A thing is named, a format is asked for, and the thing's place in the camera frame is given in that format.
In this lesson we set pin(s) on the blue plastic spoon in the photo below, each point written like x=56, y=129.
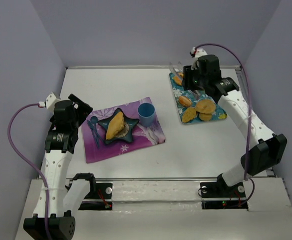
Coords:
x=94, y=121

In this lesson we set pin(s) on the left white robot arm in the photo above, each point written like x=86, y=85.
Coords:
x=53, y=217

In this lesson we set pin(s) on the flat round bread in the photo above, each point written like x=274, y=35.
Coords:
x=205, y=117

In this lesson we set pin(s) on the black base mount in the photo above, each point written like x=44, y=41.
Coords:
x=233, y=197
x=100, y=199

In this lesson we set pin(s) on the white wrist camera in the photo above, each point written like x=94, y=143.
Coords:
x=196, y=53
x=50, y=102

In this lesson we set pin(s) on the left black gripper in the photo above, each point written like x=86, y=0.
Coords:
x=81, y=105

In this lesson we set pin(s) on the teal star-shaped plate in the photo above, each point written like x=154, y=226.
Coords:
x=125, y=135

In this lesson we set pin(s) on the purple snowflake placemat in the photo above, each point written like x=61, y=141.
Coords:
x=143, y=137

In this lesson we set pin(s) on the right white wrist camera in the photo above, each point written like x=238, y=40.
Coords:
x=196, y=53

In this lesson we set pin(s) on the tan bagel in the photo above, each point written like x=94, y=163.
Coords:
x=205, y=106

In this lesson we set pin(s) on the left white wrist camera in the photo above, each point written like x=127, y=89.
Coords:
x=50, y=102

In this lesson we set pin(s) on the long yellow bread loaf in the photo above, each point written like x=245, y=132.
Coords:
x=115, y=126

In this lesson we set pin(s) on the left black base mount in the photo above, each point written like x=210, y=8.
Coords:
x=100, y=199

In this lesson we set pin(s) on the metal tongs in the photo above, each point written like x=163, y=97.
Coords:
x=174, y=69

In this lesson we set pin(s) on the speckled bread slice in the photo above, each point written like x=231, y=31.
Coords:
x=188, y=115

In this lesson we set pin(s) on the teal floral tray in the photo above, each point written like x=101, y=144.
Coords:
x=218, y=115

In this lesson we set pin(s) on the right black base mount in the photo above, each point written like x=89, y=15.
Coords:
x=233, y=197

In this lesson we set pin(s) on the orange glazed donut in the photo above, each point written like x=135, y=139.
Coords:
x=178, y=78

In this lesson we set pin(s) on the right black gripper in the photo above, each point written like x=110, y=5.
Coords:
x=186, y=78

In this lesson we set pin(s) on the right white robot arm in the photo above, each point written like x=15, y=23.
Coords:
x=264, y=148

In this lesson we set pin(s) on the blue plastic cup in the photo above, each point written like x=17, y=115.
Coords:
x=146, y=112

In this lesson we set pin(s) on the small round bun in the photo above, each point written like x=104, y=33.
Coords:
x=184, y=101

